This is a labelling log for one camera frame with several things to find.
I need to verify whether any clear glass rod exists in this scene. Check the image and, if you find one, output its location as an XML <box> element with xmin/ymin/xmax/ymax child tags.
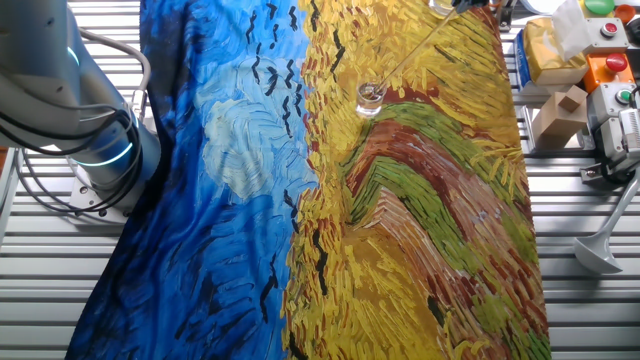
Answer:
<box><xmin>375</xmin><ymin>7</ymin><xmax>459</xmax><ymax>95</ymax></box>

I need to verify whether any painted wheatfield tablecloth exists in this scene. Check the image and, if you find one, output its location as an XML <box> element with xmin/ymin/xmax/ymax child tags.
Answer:
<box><xmin>64</xmin><ymin>0</ymin><xmax>554</xmax><ymax>360</ymax></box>

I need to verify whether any white rounded object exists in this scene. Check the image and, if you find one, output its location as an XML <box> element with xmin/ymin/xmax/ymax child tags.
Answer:
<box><xmin>519</xmin><ymin>0</ymin><xmax>569</xmax><ymax>15</ymax></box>

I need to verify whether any white tissue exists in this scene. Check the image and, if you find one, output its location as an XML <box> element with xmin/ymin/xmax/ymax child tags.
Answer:
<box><xmin>549</xmin><ymin>0</ymin><xmax>595</xmax><ymax>62</ymax></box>

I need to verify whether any blue pack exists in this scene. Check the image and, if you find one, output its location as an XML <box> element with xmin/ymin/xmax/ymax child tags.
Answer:
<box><xmin>513</xmin><ymin>28</ymin><xmax>532</xmax><ymax>95</ymax></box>

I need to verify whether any yellow paper pack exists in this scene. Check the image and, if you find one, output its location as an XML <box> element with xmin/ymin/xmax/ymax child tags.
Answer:
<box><xmin>522</xmin><ymin>17</ymin><xmax>590</xmax><ymax>86</ymax></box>

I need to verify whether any grey box with red button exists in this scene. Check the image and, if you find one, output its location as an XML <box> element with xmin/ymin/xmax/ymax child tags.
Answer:
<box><xmin>582</xmin><ymin>17</ymin><xmax>630</xmax><ymax>55</ymax></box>

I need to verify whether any small glass beaker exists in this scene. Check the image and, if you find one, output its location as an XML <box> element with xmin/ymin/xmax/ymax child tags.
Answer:
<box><xmin>354</xmin><ymin>79</ymin><xmax>389</xmax><ymax>119</ymax></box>

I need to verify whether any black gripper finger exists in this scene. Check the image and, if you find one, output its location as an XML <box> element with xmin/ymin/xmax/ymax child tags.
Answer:
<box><xmin>452</xmin><ymin>0</ymin><xmax>489</xmax><ymax>15</ymax></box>

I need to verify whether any silver angle bracket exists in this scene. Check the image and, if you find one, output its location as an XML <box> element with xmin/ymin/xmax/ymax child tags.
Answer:
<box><xmin>579</xmin><ymin>163</ymin><xmax>610</xmax><ymax>184</ymax></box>

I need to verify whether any thick grey cable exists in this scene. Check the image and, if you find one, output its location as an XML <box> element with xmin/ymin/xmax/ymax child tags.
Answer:
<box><xmin>78</xmin><ymin>27</ymin><xmax>153</xmax><ymax>125</ymax></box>

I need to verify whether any grey metal tray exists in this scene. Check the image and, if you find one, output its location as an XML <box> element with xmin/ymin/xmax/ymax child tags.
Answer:
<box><xmin>520</xmin><ymin>104</ymin><xmax>597</xmax><ymax>157</ymax></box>

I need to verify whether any grey box with green button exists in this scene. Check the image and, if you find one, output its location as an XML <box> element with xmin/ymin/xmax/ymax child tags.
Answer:
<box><xmin>585</xmin><ymin>82</ymin><xmax>637</xmax><ymax>126</ymax></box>

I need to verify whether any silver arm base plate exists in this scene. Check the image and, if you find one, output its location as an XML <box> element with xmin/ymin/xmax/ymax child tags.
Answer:
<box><xmin>67</xmin><ymin>174</ymin><xmax>135</xmax><ymax>227</ymax></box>

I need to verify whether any orange box with red button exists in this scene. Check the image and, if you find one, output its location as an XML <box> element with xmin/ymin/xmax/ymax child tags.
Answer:
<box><xmin>582</xmin><ymin>52</ymin><xmax>636</xmax><ymax>94</ymax></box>

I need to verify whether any beige wooden block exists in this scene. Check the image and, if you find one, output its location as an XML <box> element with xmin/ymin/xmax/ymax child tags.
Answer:
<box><xmin>530</xmin><ymin>83</ymin><xmax>590</xmax><ymax>150</ymax></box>

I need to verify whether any large glass beaker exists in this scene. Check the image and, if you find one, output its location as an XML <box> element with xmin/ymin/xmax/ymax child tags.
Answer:
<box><xmin>428</xmin><ymin>0</ymin><xmax>457</xmax><ymax>20</ymax></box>

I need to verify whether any black device cable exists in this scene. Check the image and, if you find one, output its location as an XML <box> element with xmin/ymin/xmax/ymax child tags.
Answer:
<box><xmin>593</xmin><ymin>144</ymin><xmax>639</xmax><ymax>185</ymax></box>

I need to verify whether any grey metal frame bar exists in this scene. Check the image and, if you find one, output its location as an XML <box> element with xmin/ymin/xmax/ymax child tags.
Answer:
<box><xmin>0</xmin><ymin>148</ymin><xmax>21</xmax><ymax>246</ymax></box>

